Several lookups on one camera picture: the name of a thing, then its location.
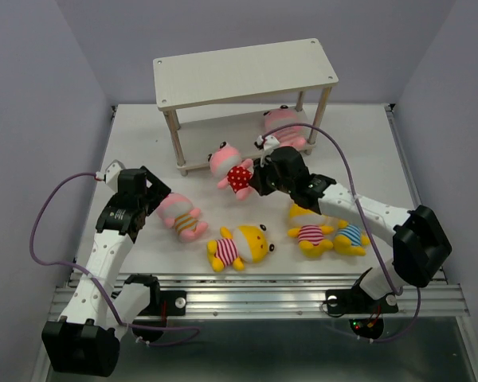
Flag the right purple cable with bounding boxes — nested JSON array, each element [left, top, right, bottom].
[[262, 122, 422, 345]]

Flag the pink frog red polka-dot shirt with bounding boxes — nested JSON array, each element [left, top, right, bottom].
[[208, 142, 253, 201]]

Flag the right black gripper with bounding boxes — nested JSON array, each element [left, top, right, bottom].
[[248, 154, 294, 196]]

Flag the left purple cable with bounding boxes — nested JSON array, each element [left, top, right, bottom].
[[29, 171, 200, 347]]

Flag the yellow frog blue-striped shirt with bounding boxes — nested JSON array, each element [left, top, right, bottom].
[[333, 220, 370, 256]]

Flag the yellow frog red-striped shirt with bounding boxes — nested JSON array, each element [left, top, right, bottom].
[[287, 203, 335, 258]]

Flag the pink frog orange-striped shirt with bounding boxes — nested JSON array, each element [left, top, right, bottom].
[[155, 193, 208, 243]]

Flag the pink frog pink-striped shirt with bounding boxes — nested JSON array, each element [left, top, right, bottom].
[[261, 104, 308, 149]]

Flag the yellow frog lying sideways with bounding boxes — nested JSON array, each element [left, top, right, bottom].
[[206, 224, 275, 272]]

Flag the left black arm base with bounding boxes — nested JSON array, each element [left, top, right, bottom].
[[120, 274, 186, 319]]

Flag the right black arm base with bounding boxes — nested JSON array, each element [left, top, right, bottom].
[[319, 268, 399, 343]]

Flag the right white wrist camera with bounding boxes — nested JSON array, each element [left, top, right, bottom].
[[254, 134, 280, 154]]

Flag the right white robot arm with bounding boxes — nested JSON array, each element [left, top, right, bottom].
[[250, 146, 452, 310]]

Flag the white two-tier shelf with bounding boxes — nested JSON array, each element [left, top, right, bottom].
[[153, 38, 339, 175]]

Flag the aluminium mounting rail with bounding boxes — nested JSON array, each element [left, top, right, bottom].
[[49, 103, 472, 319]]

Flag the purple cable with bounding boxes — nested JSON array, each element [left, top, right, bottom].
[[262, 122, 422, 345], [29, 171, 200, 347]]

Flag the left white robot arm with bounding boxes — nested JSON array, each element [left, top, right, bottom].
[[41, 161, 171, 377]]

